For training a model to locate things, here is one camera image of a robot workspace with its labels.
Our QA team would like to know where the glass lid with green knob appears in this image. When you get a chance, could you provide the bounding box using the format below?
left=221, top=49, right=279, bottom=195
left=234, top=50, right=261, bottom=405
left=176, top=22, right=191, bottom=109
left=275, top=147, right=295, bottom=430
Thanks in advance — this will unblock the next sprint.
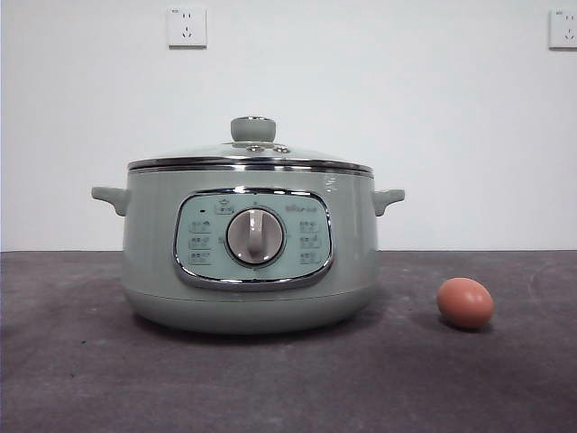
left=126, top=115, right=374, bottom=172

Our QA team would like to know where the brown egg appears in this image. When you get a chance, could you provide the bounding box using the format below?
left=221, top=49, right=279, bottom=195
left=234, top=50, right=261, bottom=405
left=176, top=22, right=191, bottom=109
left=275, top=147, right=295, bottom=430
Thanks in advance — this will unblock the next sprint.
left=435, top=277, right=496, bottom=329

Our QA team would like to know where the pale green electric cooking pot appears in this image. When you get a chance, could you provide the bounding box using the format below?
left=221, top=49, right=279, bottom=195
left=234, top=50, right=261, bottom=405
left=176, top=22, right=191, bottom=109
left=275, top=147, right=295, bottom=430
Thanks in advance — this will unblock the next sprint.
left=91, top=167, right=406, bottom=336

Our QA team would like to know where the white wall socket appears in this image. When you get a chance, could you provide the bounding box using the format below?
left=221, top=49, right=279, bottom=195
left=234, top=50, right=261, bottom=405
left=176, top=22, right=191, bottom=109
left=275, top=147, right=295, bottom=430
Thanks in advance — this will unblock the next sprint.
left=168, top=7, right=209, bottom=50
left=548, top=8, right=577, bottom=51

